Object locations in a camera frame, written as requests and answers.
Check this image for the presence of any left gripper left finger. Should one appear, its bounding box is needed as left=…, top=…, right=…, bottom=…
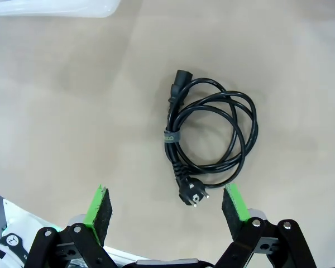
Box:
left=23, top=184, right=121, bottom=268

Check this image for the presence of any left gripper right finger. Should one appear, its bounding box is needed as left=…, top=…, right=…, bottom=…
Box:
left=213, top=183, right=318, bottom=268

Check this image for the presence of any grey velcro cable strap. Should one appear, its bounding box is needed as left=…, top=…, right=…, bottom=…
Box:
left=162, top=129, right=183, bottom=143

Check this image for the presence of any black power cable straight plug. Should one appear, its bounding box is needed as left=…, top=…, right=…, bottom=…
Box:
left=163, top=68, right=260, bottom=209

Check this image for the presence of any translucent plastic storage bin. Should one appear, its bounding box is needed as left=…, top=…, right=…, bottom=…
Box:
left=0, top=0, right=121, bottom=19

